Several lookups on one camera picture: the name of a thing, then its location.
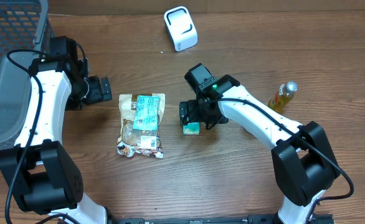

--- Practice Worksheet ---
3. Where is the green wet wipes pack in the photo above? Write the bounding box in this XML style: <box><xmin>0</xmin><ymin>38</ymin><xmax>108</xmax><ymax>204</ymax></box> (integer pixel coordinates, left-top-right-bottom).
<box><xmin>133</xmin><ymin>95</ymin><xmax>160</xmax><ymax>131</ymax></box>

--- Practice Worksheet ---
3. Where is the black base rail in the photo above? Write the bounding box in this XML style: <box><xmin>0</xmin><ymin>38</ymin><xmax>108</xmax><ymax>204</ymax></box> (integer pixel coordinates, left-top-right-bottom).
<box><xmin>113</xmin><ymin>214</ymin><xmax>335</xmax><ymax>224</ymax></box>

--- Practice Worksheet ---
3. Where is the green Kleenex tissue pack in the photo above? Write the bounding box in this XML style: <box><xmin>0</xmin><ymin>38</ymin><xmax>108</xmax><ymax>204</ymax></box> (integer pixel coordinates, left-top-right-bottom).
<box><xmin>182</xmin><ymin>123</ymin><xmax>200</xmax><ymax>135</ymax></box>

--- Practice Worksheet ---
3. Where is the white barcode scanner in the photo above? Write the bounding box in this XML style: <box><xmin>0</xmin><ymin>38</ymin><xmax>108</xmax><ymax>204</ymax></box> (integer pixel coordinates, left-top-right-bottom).
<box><xmin>164</xmin><ymin>6</ymin><xmax>198</xmax><ymax>52</ymax></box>

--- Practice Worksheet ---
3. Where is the colourful snack packet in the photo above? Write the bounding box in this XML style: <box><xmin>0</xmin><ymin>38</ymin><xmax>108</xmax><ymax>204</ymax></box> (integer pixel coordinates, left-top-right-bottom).
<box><xmin>116</xmin><ymin>144</ymin><xmax>164</xmax><ymax>159</ymax></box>

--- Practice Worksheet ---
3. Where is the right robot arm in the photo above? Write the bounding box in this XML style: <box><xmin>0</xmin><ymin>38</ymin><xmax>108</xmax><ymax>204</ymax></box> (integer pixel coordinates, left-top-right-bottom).
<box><xmin>179</xmin><ymin>63</ymin><xmax>339</xmax><ymax>223</ymax></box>

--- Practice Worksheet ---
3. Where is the brown Pantree bag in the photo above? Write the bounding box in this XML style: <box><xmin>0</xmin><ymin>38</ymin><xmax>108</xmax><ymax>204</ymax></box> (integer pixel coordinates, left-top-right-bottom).
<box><xmin>117</xmin><ymin>93</ymin><xmax>166</xmax><ymax>150</ymax></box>

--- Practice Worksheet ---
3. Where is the grey plastic mesh basket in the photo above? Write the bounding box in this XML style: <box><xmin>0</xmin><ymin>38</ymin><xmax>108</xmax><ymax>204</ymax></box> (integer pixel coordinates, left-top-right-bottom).
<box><xmin>0</xmin><ymin>0</ymin><xmax>55</xmax><ymax>150</ymax></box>

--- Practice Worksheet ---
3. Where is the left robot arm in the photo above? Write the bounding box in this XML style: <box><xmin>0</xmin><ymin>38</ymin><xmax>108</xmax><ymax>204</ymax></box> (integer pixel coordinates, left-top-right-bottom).
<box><xmin>0</xmin><ymin>36</ymin><xmax>114</xmax><ymax>223</ymax></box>

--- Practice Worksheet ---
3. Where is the yellow Vim dish soap bottle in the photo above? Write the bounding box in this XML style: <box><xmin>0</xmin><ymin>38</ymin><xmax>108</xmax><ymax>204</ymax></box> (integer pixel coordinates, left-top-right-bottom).
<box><xmin>267</xmin><ymin>81</ymin><xmax>298</xmax><ymax>114</ymax></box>

